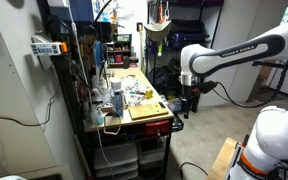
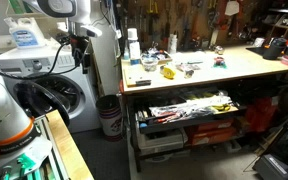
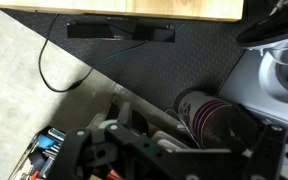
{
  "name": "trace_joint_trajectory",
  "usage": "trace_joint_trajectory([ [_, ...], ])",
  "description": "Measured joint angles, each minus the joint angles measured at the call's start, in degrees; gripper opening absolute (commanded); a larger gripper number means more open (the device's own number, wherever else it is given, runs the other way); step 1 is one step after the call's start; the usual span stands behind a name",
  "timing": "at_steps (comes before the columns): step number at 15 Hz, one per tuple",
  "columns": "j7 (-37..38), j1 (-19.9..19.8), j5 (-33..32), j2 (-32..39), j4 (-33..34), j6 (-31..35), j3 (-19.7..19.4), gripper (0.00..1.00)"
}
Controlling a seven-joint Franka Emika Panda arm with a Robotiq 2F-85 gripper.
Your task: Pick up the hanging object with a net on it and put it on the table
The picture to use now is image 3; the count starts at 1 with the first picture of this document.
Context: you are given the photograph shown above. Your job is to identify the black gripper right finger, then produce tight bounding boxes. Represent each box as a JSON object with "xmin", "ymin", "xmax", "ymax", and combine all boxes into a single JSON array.
[{"xmin": 243, "ymin": 124, "xmax": 288, "ymax": 180}]

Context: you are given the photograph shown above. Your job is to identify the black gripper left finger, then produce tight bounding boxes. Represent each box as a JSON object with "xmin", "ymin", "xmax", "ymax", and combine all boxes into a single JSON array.
[{"xmin": 47, "ymin": 127, "xmax": 124, "ymax": 180}]

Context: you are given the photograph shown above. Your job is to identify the white appliance with round opening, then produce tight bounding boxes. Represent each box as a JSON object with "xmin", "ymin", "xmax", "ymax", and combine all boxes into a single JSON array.
[{"xmin": 217, "ymin": 13, "xmax": 288, "ymax": 134}]

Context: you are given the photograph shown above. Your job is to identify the black cable on floor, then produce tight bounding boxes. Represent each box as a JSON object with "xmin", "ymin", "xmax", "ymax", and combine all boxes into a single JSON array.
[{"xmin": 38, "ymin": 13, "xmax": 95, "ymax": 94}]

